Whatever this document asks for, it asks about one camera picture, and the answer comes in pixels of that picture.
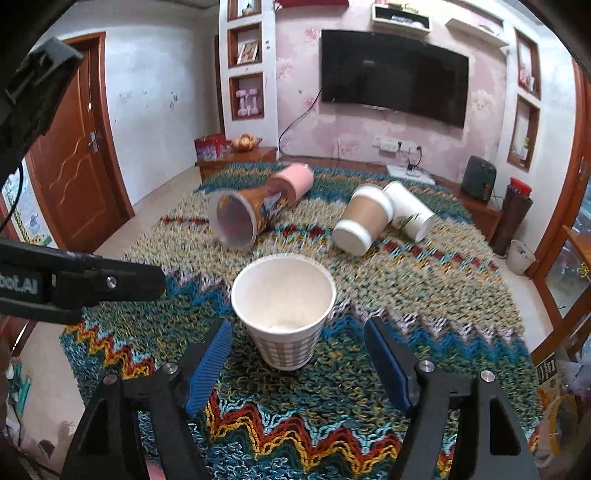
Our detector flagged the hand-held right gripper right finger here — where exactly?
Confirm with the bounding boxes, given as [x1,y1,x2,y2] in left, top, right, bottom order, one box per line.
[364,316,541,480]

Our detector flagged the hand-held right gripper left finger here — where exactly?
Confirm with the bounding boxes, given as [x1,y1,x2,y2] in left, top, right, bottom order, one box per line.
[61,318,233,480]

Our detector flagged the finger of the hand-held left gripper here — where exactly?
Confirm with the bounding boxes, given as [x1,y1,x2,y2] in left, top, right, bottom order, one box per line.
[0,38,84,154]
[0,237,167,322]

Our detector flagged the checked white paper cup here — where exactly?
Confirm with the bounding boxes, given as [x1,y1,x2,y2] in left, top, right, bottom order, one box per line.
[231,256,337,371]

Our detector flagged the brown paper cup white lid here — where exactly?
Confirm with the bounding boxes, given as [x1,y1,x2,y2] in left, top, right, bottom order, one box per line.
[332,183,396,256]

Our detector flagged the brown printed paper cup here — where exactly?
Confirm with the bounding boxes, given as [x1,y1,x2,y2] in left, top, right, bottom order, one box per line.
[206,174,302,253]

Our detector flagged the white paper cup green print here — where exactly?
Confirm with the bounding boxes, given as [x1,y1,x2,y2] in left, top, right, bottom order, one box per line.
[382,180,435,243]

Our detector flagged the pink cup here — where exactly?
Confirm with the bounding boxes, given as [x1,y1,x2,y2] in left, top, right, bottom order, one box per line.
[271,165,315,208]

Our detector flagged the colourful knitted zigzag blanket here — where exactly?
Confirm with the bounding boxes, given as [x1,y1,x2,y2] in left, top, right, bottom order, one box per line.
[59,161,544,480]

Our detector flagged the brown wooden door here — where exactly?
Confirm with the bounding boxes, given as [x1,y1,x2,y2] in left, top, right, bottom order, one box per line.
[24,33,136,254]

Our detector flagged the red gift box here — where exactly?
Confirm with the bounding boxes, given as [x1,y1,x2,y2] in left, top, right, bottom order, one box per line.
[193,134,232,162]

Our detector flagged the white waste bin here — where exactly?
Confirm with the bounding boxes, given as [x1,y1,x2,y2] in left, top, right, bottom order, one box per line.
[505,239,537,277]

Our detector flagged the wooden television cabinet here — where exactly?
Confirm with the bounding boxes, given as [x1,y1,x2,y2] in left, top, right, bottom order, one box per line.
[194,146,502,230]

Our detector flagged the clear plastic bag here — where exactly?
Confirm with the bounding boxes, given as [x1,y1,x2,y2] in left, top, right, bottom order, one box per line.
[534,348,591,464]

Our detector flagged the fruit basket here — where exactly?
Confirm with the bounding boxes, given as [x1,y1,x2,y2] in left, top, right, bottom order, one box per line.
[230,133,262,152]

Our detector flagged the dark container red lid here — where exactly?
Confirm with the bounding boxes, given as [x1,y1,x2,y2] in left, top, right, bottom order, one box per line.
[489,176,533,258]

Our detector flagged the flat white box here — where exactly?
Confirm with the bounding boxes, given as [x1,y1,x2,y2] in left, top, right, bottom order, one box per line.
[386,163,435,186]

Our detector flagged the pink dumbbells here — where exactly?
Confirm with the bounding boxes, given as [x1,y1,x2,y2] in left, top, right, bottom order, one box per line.
[235,88,260,117]

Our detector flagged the dark grey appliance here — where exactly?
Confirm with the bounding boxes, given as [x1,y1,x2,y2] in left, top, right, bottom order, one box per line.
[461,155,498,202]

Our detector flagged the framed photo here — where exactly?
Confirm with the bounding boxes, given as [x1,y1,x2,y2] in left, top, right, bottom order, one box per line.
[236,40,260,65]

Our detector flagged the wooden glass display cabinet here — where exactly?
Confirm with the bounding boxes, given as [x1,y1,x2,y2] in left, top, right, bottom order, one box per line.
[530,59,591,370]

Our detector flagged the black flat television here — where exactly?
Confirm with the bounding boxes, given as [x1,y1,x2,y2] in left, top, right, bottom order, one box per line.
[320,30,470,129]

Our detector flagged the wall poster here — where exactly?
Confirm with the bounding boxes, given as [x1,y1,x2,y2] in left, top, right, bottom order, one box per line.
[1,159,59,251]

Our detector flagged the white wall socket strip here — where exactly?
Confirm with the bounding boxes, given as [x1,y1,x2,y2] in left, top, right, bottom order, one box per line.
[372,136,424,154]

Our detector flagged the white wall niche shelf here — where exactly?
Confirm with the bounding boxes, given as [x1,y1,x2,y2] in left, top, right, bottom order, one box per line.
[218,0,279,123]

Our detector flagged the black television cable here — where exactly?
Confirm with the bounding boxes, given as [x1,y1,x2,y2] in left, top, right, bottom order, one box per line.
[277,87,323,156]

